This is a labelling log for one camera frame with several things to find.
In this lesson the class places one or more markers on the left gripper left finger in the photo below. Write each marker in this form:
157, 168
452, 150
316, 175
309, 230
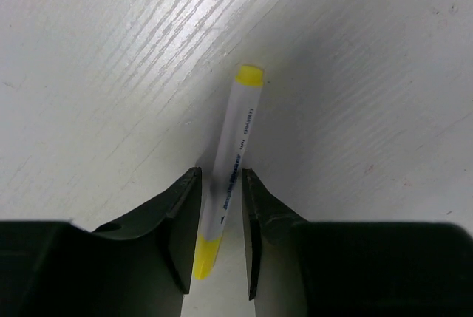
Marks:
139, 264

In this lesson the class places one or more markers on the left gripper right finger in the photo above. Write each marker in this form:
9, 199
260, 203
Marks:
297, 267

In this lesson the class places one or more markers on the white pen yellow band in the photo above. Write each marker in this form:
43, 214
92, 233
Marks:
239, 117

